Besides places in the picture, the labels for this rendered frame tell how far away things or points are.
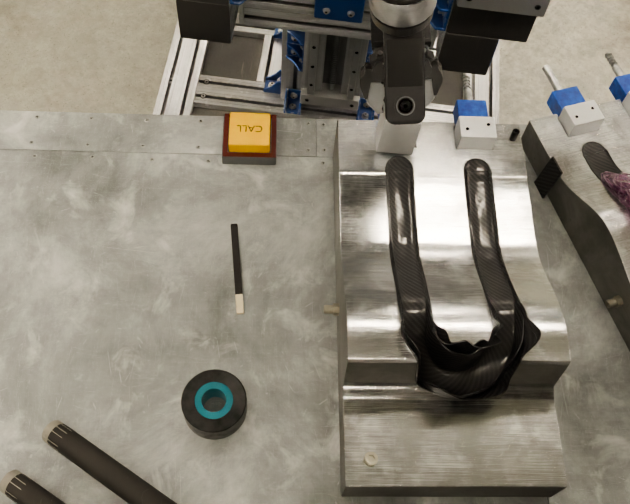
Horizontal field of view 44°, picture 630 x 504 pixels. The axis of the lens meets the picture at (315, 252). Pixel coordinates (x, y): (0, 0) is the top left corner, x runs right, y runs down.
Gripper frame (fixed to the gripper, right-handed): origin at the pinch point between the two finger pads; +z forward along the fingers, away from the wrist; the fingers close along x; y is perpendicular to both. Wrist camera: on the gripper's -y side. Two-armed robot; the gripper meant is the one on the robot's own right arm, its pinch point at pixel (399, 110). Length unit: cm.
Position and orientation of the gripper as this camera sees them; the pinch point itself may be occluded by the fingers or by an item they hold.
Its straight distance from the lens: 107.9
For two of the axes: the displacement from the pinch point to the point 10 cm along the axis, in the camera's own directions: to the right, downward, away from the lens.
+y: -0.1, -9.4, 3.4
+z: 0.8, 3.4, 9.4
